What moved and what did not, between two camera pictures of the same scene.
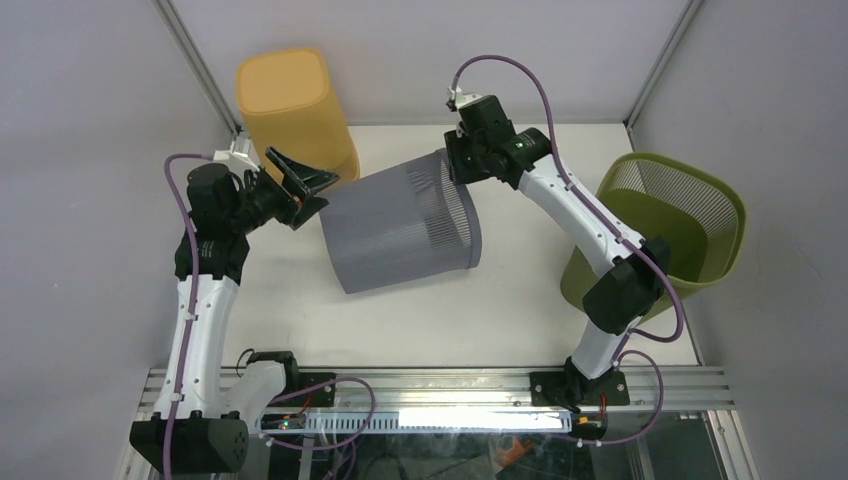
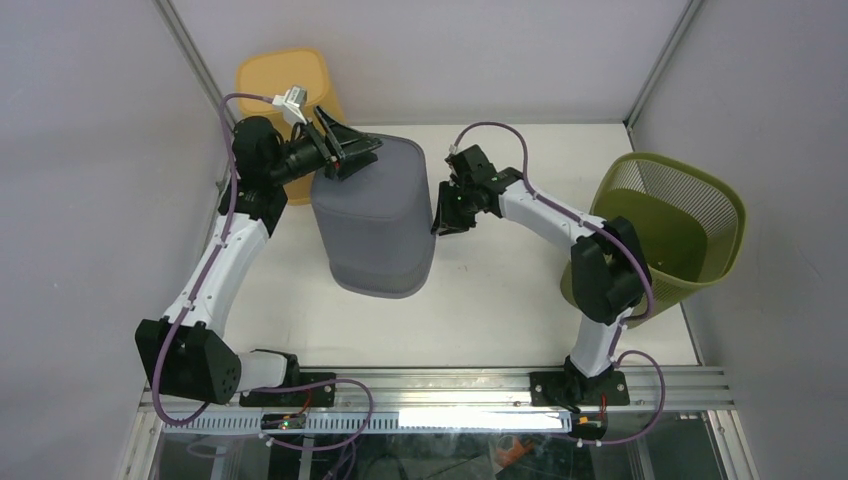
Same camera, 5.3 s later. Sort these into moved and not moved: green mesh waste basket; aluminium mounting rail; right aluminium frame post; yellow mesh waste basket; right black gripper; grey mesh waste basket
Moved: grey mesh waste basket; right black gripper
Not moved: green mesh waste basket; aluminium mounting rail; right aluminium frame post; yellow mesh waste basket
